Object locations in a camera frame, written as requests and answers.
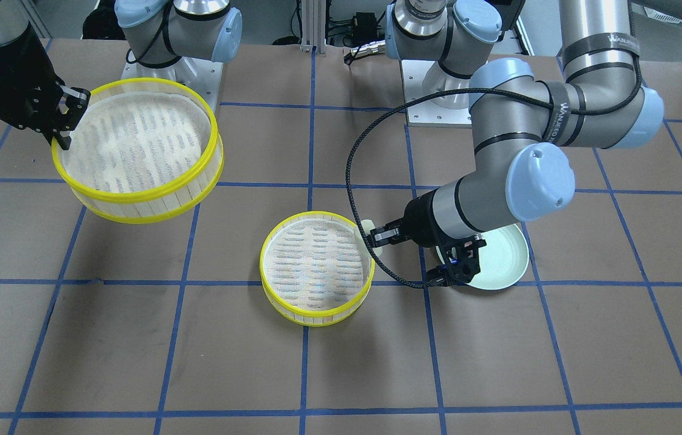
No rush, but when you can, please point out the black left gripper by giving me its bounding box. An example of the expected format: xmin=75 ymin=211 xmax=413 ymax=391
xmin=367 ymin=196 xmax=448 ymax=248

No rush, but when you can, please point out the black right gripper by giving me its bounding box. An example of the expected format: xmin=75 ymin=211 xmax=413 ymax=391
xmin=0 ymin=27 xmax=91 ymax=150

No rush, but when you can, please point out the white bun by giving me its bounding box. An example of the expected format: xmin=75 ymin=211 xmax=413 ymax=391
xmin=360 ymin=219 xmax=383 ymax=256

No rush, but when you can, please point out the yellow steamer layer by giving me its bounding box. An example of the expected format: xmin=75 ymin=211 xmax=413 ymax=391
xmin=51 ymin=78 xmax=225 ymax=225
xmin=259 ymin=210 xmax=376 ymax=327

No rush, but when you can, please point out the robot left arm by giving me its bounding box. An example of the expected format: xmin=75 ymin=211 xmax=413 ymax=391
xmin=364 ymin=1 xmax=664 ymax=250

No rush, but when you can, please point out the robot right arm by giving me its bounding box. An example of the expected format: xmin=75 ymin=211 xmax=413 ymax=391
xmin=0 ymin=1 xmax=242 ymax=149

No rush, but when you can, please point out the light green plate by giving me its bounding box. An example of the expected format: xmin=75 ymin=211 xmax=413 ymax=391
xmin=427 ymin=225 xmax=529 ymax=290

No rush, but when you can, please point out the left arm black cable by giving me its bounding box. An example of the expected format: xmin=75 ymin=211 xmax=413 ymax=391
xmin=346 ymin=0 xmax=643 ymax=289

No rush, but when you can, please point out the aluminium frame post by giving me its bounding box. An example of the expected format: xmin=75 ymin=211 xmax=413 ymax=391
xmin=299 ymin=0 xmax=327 ymax=57

